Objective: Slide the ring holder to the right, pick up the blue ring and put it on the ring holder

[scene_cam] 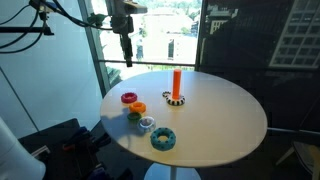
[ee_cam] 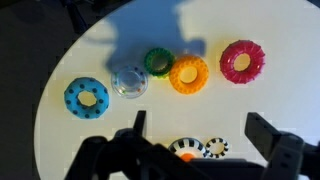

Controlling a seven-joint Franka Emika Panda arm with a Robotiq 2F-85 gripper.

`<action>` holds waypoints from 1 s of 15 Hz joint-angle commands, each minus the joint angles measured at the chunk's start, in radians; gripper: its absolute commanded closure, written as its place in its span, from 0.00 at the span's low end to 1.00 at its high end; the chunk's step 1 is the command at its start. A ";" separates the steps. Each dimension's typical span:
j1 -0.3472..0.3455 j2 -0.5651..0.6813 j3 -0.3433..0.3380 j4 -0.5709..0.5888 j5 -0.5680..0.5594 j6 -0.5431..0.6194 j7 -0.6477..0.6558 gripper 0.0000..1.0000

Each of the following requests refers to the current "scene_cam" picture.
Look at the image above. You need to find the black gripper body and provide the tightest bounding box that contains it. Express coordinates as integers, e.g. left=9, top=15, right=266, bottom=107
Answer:
left=110, top=15, right=135, bottom=38

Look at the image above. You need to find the orange post striped ring holder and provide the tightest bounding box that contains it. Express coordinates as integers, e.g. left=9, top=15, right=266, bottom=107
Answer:
left=165, top=68, right=186, bottom=107

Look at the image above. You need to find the blue ring with dark dots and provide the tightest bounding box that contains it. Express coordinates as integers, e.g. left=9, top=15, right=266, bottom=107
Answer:
left=149, top=127, right=177, bottom=152

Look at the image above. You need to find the grey window handrail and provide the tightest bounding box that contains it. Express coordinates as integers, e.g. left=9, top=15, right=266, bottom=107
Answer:
left=98, top=59, right=196, bottom=67

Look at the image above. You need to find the grey window mullion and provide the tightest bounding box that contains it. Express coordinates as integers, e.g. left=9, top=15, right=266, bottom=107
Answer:
left=77, top=0, right=112, bottom=98

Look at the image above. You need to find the pile of dark clamps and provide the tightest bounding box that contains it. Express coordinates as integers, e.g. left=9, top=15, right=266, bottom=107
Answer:
left=61, top=125, right=134, bottom=180

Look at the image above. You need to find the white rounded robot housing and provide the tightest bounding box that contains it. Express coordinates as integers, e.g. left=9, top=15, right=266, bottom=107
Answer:
left=0, top=116, right=47, bottom=180

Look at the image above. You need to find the pale chair with wooden legs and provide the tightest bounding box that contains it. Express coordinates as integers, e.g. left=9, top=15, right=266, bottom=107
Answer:
left=275, top=139, right=320, bottom=180

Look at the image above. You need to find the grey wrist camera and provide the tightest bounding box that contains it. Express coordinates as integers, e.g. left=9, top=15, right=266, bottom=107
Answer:
left=123, top=0, right=148, bottom=15

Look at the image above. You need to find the green plastic cable bracket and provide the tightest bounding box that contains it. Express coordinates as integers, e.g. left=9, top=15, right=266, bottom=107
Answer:
left=87, top=12, right=108, bottom=28

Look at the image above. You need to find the red textured ring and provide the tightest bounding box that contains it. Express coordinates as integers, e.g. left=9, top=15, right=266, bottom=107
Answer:
left=120, top=91, right=138, bottom=104

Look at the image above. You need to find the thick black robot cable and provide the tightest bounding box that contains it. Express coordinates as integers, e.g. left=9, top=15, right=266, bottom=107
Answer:
left=49, top=0, right=114, bottom=32

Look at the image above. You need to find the orange textured ring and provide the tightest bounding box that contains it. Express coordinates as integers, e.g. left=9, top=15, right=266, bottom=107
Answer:
left=128, top=101, right=147, bottom=114

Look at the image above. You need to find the green ring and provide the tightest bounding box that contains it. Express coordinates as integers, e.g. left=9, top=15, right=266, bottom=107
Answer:
left=126, top=111, right=143, bottom=122

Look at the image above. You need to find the clear ring with coloured beads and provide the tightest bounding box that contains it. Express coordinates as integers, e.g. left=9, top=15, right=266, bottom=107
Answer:
left=136, top=115, right=157, bottom=134

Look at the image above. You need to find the camera on stand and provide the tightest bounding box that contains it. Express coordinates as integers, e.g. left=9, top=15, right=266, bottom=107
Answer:
left=28, top=0, right=56, bottom=13

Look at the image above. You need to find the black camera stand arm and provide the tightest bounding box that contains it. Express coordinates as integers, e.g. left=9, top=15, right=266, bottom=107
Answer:
left=0, top=11, right=55, bottom=36

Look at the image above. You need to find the thin black camera cable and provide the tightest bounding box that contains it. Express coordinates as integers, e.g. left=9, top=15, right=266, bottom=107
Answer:
left=0, top=3, right=48, bottom=55

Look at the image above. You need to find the white round table pedestal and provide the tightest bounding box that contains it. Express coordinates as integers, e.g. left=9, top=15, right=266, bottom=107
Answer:
left=143, top=162, right=202, bottom=180

